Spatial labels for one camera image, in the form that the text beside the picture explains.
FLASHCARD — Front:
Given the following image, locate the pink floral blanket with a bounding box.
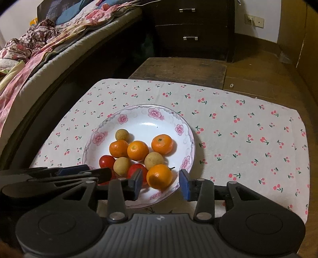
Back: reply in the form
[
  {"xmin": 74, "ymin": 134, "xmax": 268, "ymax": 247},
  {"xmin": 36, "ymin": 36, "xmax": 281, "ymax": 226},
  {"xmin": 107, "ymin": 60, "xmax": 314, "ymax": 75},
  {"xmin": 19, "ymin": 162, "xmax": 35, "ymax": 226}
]
[{"xmin": 0, "ymin": 0, "xmax": 140, "ymax": 129}]

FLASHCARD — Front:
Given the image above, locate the green yellow blanket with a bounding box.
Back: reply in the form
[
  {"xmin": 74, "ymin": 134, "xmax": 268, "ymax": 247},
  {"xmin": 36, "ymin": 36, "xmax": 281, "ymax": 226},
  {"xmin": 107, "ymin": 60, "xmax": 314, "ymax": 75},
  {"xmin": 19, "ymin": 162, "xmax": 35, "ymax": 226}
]
[{"xmin": 0, "ymin": 58, "xmax": 25, "ymax": 75}]

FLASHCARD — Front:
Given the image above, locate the dark wooden low table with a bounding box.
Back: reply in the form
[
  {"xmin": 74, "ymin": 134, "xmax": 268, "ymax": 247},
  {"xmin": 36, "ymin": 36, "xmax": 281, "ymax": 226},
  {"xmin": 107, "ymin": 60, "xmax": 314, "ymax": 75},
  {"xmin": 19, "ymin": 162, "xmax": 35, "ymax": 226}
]
[{"xmin": 127, "ymin": 57, "xmax": 228, "ymax": 90}]

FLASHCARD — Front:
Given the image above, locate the dark headboard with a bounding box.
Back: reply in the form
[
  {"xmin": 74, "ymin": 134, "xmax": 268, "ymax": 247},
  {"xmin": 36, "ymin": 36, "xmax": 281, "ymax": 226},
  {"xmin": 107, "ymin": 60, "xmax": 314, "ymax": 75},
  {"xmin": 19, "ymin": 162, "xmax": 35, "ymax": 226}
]
[{"xmin": 37, "ymin": 0, "xmax": 82, "ymax": 19}]

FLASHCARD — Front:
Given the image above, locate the dark floral cloth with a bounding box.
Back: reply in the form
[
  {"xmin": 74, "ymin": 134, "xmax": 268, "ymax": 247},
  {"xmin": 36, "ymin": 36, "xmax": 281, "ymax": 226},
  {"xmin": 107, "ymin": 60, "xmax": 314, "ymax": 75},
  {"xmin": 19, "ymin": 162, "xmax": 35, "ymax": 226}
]
[{"xmin": 0, "ymin": 18, "xmax": 61, "ymax": 62}]

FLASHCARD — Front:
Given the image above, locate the blue cloth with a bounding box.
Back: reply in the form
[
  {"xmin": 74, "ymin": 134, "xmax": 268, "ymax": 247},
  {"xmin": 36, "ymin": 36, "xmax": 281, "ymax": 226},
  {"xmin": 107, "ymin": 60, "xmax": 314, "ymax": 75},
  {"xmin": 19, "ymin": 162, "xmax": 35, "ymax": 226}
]
[{"xmin": 55, "ymin": 0, "xmax": 105, "ymax": 25}]

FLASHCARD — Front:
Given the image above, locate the tan longan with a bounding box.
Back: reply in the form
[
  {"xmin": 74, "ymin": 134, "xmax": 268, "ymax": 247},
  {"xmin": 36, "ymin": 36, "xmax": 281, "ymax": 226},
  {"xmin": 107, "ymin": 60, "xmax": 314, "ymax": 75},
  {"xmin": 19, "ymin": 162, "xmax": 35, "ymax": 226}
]
[
  {"xmin": 115, "ymin": 129, "xmax": 130, "ymax": 142},
  {"xmin": 144, "ymin": 151, "xmax": 164, "ymax": 170},
  {"xmin": 113, "ymin": 157, "xmax": 132, "ymax": 178}
]

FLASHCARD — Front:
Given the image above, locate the beige bed mattress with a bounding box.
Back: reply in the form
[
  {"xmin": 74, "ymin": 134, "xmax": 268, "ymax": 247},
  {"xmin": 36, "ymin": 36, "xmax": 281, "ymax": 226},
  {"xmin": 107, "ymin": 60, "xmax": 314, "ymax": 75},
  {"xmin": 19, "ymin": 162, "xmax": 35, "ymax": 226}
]
[{"xmin": 0, "ymin": 5, "xmax": 143, "ymax": 154}]

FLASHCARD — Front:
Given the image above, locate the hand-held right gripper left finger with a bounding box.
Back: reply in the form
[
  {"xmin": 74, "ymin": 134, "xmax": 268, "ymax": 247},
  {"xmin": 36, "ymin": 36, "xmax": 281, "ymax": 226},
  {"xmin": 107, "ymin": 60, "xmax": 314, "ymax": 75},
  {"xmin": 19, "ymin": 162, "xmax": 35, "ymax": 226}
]
[{"xmin": 62, "ymin": 169, "xmax": 144, "ymax": 222}]

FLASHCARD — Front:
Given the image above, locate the red cherry tomato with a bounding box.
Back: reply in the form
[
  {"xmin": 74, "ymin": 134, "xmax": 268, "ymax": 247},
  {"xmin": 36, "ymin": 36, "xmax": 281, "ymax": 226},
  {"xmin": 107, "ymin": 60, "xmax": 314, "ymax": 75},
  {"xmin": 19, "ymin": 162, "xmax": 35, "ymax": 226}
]
[
  {"xmin": 127, "ymin": 163, "xmax": 148, "ymax": 186},
  {"xmin": 99, "ymin": 154, "xmax": 116, "ymax": 169},
  {"xmin": 98, "ymin": 170, "xmax": 117, "ymax": 186}
]

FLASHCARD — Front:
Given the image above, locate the dark bed frame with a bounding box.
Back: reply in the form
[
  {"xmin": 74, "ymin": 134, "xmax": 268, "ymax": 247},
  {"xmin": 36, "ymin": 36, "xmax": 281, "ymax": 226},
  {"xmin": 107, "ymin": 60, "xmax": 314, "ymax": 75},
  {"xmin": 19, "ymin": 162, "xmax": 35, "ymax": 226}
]
[{"xmin": 0, "ymin": 15, "xmax": 154, "ymax": 164}]

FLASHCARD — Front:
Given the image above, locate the cherry print tablecloth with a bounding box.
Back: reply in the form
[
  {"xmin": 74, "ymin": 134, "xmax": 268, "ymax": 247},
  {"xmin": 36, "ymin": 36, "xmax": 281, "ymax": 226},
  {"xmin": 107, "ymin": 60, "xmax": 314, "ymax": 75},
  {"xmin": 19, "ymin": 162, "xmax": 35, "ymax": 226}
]
[{"xmin": 29, "ymin": 79, "xmax": 311, "ymax": 224}]

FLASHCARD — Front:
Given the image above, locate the white wall outlet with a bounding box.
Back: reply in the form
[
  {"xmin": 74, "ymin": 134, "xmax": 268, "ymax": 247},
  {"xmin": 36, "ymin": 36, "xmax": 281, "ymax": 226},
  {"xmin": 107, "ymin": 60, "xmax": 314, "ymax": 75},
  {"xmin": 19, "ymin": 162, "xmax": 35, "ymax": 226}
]
[{"xmin": 245, "ymin": 14, "xmax": 264, "ymax": 28}]

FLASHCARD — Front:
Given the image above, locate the white floral rim plate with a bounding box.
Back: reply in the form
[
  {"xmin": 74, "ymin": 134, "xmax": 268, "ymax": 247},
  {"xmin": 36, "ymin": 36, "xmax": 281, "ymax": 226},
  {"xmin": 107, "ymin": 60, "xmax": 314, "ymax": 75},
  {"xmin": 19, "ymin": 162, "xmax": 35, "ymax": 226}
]
[{"xmin": 82, "ymin": 104, "xmax": 196, "ymax": 209}]

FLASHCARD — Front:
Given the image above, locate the dark wooden nightstand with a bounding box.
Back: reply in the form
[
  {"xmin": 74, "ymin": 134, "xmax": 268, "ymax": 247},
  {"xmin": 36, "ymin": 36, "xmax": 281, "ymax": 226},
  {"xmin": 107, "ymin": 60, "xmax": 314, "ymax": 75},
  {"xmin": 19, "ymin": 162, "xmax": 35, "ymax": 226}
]
[{"xmin": 143, "ymin": 0, "xmax": 236, "ymax": 62}]

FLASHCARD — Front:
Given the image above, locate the yellow wooden wardrobe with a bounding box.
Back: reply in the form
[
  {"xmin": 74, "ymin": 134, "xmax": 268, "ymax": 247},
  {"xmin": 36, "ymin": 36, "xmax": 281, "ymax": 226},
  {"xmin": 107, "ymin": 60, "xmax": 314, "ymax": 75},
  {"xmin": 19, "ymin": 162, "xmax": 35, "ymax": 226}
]
[{"xmin": 277, "ymin": 0, "xmax": 318, "ymax": 100}]

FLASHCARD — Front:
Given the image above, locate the orange mandarin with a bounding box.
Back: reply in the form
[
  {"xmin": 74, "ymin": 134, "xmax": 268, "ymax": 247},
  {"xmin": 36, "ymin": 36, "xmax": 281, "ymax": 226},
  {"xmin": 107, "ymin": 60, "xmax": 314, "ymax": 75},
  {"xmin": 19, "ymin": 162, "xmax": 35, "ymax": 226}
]
[
  {"xmin": 151, "ymin": 134, "xmax": 174, "ymax": 155},
  {"xmin": 146, "ymin": 164, "xmax": 175, "ymax": 191},
  {"xmin": 127, "ymin": 140, "xmax": 150, "ymax": 161},
  {"xmin": 109, "ymin": 140, "xmax": 130, "ymax": 158}
]

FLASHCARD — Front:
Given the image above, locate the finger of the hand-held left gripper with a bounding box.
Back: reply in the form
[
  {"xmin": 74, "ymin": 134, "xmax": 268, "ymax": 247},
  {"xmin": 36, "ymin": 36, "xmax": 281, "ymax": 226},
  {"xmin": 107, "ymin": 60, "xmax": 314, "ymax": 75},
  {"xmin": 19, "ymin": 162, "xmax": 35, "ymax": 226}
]
[
  {"xmin": 57, "ymin": 167, "xmax": 112, "ymax": 186},
  {"xmin": 24, "ymin": 164, "xmax": 90, "ymax": 177}
]

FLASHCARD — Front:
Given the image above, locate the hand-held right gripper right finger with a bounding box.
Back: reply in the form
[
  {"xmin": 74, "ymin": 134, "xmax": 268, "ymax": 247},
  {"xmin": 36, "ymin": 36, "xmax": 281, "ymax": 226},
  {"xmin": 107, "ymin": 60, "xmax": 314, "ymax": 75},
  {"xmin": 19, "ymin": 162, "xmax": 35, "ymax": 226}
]
[{"xmin": 179, "ymin": 169, "xmax": 262, "ymax": 222}]

